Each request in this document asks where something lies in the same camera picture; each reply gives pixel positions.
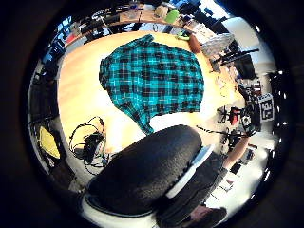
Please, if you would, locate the the person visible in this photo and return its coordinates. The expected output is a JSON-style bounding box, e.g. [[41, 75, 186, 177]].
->
[[186, 205, 228, 228]]

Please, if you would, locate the teal plaid shirt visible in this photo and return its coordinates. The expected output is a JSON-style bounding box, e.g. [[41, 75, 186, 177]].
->
[[98, 33, 205, 136]]

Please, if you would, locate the brown rounded object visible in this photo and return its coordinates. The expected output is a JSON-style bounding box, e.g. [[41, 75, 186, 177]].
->
[[187, 32, 203, 54]]

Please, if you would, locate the white marker cube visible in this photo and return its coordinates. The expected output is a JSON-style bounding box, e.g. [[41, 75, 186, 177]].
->
[[256, 92, 276, 123]]

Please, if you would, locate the small green object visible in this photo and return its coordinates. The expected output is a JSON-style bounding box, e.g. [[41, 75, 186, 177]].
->
[[176, 29, 192, 41]]

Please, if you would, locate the black office chair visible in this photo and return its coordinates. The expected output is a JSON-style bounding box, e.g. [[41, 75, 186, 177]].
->
[[211, 47, 261, 81]]

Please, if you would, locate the grey white cloth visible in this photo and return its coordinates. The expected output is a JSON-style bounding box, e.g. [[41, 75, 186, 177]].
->
[[201, 32, 236, 58]]

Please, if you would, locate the wooden desk with clutter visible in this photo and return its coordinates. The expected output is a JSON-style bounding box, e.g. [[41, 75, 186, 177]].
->
[[89, 5, 194, 32]]

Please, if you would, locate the green box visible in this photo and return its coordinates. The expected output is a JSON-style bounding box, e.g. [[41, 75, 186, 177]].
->
[[163, 9, 181, 25]]

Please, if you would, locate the black cable bundle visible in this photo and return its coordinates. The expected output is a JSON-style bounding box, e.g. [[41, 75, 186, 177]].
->
[[68, 116, 111, 176]]

